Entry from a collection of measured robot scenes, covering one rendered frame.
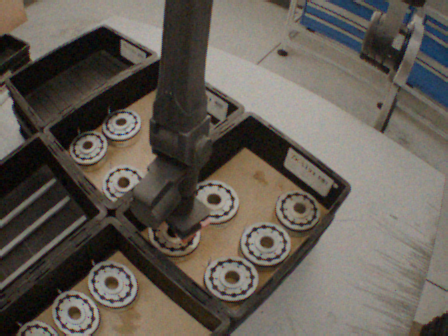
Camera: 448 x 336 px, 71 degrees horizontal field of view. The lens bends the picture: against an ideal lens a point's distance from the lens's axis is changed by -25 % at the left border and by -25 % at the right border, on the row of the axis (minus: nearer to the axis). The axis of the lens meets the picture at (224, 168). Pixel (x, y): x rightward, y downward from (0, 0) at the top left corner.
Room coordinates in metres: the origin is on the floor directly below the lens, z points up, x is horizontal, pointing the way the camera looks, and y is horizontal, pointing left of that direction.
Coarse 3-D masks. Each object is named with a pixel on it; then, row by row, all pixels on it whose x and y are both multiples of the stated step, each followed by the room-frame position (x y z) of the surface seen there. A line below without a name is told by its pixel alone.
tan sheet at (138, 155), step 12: (132, 108) 0.73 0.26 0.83; (144, 108) 0.73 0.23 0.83; (144, 120) 0.69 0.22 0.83; (144, 132) 0.65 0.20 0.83; (132, 144) 0.61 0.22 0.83; (144, 144) 0.62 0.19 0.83; (108, 156) 0.56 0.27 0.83; (120, 156) 0.57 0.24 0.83; (132, 156) 0.57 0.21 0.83; (144, 156) 0.58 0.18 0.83; (108, 168) 0.52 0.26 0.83; (144, 168) 0.55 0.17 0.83; (96, 180) 0.48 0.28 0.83
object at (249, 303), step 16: (224, 128) 0.62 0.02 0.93; (272, 128) 0.65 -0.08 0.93; (320, 160) 0.59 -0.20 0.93; (336, 176) 0.55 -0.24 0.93; (128, 208) 0.37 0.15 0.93; (336, 208) 0.47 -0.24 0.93; (128, 224) 0.34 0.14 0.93; (320, 224) 0.42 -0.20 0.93; (304, 240) 0.38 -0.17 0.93; (160, 256) 0.29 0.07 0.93; (176, 272) 0.27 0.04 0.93; (192, 288) 0.25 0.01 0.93; (224, 304) 0.23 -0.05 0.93
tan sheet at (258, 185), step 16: (240, 160) 0.63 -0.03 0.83; (256, 160) 0.64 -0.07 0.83; (224, 176) 0.57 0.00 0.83; (240, 176) 0.58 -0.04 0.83; (256, 176) 0.59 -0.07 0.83; (272, 176) 0.60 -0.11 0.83; (240, 192) 0.54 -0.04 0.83; (256, 192) 0.55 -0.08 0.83; (272, 192) 0.55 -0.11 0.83; (240, 208) 0.50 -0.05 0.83; (256, 208) 0.50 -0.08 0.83; (272, 208) 0.51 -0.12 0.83; (320, 208) 0.54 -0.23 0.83; (240, 224) 0.46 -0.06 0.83; (208, 240) 0.40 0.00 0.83; (224, 240) 0.41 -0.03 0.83; (192, 256) 0.36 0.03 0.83; (208, 256) 0.37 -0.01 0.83; (288, 256) 0.40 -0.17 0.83; (192, 272) 0.32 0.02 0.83; (272, 272) 0.35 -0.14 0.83
